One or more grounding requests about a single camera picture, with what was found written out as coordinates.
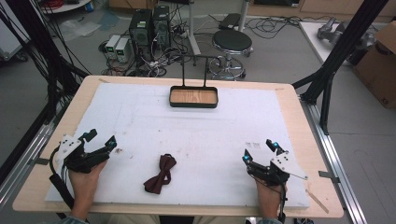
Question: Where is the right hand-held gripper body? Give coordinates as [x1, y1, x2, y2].
[247, 151, 309, 188]

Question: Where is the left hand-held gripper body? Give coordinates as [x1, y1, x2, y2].
[55, 133, 108, 175]

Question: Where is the dark red bow tie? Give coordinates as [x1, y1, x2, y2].
[143, 153, 177, 195]

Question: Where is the black stand with wooden tray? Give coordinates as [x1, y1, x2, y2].
[168, 54, 219, 109]

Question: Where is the person's right hand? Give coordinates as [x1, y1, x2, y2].
[255, 178, 289, 219]

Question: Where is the person's left hand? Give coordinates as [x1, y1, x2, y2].
[68, 160, 108, 217]

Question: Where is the metal table clamp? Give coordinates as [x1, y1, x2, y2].
[318, 170, 341, 184]
[28, 157, 50, 166]

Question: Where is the thin wooden stick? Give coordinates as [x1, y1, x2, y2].
[304, 189, 331, 215]

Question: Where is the white foam mat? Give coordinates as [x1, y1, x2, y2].
[44, 82, 311, 210]

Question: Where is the white power supply unit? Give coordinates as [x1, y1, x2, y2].
[114, 37, 132, 63]
[105, 34, 121, 60]

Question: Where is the black round stool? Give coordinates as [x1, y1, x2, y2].
[207, 29, 254, 81]

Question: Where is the black computer tower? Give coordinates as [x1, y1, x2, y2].
[128, 8, 154, 63]
[151, 5, 172, 51]

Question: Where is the brown cardboard box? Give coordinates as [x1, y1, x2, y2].
[352, 21, 396, 110]

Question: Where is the white desk leg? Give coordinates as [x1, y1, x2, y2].
[186, 0, 203, 56]
[237, 0, 251, 33]

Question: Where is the left hand-held gripper cable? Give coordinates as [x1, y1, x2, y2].
[49, 146, 77, 213]

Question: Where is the hand-held gripper cable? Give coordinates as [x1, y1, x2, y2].
[49, 146, 77, 213]
[277, 186, 288, 224]

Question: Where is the right hand-held gripper cable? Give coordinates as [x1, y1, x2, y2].
[277, 186, 288, 224]

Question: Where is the aluminium rail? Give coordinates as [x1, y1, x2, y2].
[299, 95, 370, 224]
[0, 119, 64, 206]

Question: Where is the tangle of floor cables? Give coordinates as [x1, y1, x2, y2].
[98, 6, 200, 78]

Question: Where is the black metal frame post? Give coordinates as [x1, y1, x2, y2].
[291, 0, 390, 136]
[0, 0, 92, 125]

